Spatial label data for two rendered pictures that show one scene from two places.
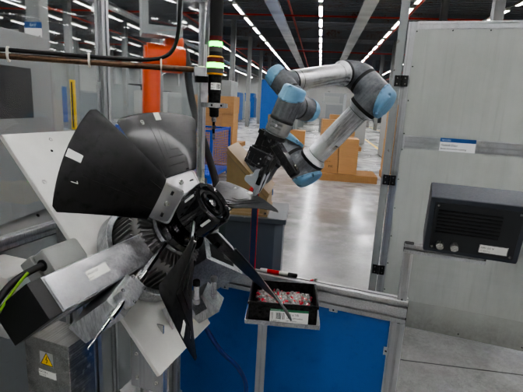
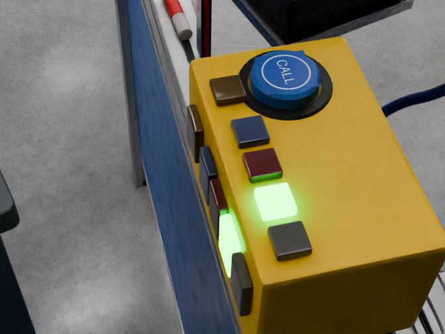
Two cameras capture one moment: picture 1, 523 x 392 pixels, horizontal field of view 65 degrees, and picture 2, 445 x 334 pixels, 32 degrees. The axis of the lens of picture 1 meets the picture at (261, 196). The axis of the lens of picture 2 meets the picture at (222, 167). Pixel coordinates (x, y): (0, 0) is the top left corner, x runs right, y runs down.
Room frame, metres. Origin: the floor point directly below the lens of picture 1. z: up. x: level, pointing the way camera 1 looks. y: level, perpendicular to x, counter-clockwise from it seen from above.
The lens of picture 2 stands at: (1.73, 0.49, 1.39)
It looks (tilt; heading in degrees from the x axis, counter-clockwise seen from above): 51 degrees down; 235
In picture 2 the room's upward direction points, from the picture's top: 2 degrees clockwise
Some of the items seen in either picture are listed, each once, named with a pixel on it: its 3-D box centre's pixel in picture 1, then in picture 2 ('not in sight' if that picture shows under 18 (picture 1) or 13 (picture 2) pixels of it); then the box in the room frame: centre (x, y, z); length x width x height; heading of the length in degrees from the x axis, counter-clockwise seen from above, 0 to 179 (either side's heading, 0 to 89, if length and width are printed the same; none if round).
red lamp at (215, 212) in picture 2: not in sight; (218, 210); (1.59, 0.29, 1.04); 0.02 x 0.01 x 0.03; 71
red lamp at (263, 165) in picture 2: not in sight; (262, 165); (1.57, 0.30, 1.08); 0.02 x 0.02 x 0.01; 71
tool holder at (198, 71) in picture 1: (211, 88); not in sight; (1.09, 0.14, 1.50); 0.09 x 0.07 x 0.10; 106
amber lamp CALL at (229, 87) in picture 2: not in sight; (227, 90); (1.55, 0.24, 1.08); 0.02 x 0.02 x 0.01; 71
